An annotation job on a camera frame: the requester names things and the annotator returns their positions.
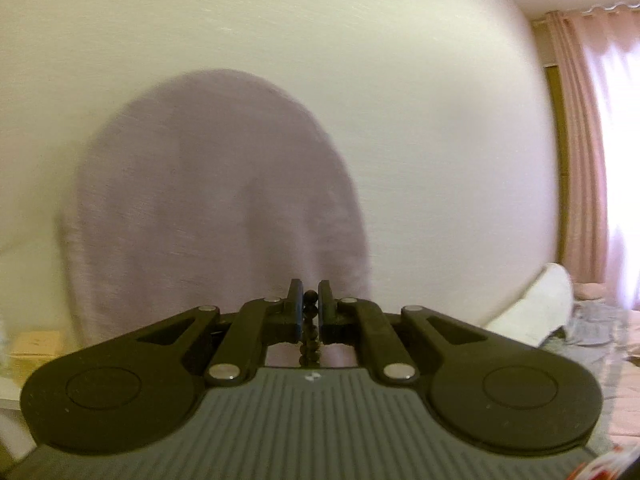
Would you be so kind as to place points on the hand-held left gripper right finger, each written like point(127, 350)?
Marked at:
point(326, 310)

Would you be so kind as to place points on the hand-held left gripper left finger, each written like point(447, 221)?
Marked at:
point(295, 310)

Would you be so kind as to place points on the hanging purple towel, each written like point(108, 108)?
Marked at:
point(200, 185)

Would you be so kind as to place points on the white pillow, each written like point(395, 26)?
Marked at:
point(535, 310)

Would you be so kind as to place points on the pink curtain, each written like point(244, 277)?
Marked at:
point(585, 160)

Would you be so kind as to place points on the floral bed sheet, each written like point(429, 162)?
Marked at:
point(622, 400)

